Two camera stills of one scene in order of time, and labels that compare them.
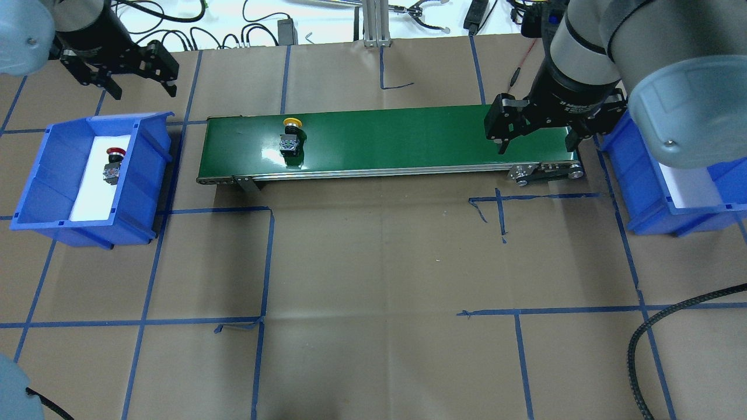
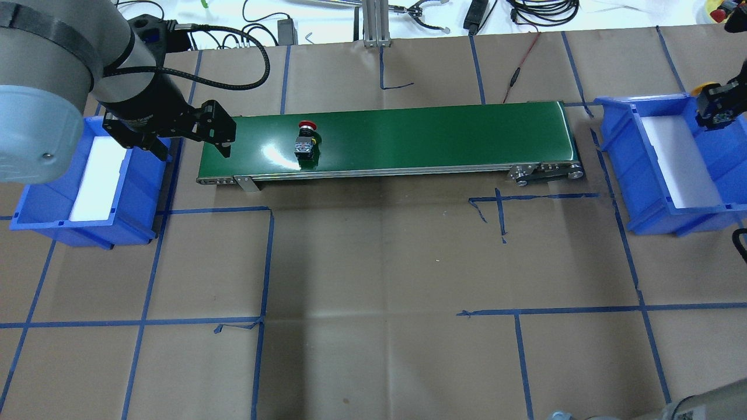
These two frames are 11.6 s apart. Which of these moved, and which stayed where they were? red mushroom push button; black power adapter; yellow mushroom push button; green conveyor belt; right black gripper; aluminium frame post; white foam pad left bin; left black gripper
Moved: left black gripper; red mushroom push button; right black gripper; yellow mushroom push button
Stayed: green conveyor belt; white foam pad left bin; black power adapter; aluminium frame post
